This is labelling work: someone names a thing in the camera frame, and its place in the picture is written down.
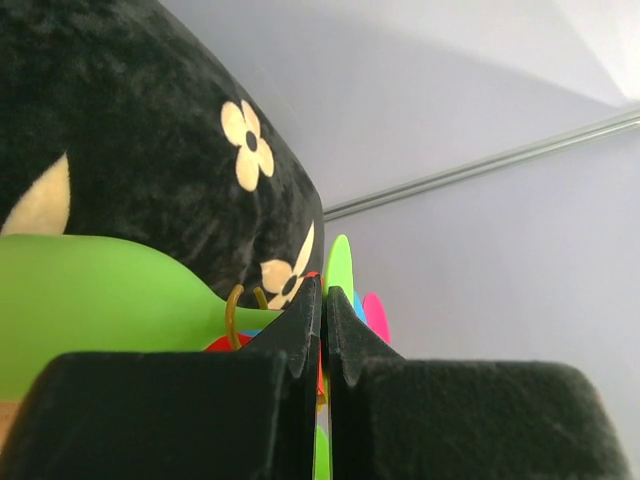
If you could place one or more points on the black floral pillow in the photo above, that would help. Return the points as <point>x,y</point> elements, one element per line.
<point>117,121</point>

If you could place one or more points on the magenta wine glass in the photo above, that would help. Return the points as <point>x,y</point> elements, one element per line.
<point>376,316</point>

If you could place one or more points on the green wine glass back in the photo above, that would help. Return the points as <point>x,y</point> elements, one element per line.
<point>81,294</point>

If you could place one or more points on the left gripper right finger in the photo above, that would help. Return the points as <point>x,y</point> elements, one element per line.
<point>399,418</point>

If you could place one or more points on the gold wire glass rack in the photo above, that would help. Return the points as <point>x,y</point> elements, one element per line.
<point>230,313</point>

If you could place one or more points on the blue wine glass back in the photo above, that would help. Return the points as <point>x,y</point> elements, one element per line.
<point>357,305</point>

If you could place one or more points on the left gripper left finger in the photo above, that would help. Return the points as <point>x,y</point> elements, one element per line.
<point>248,414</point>

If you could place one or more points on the red wine glass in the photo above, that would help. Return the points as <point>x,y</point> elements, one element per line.
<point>225,342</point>

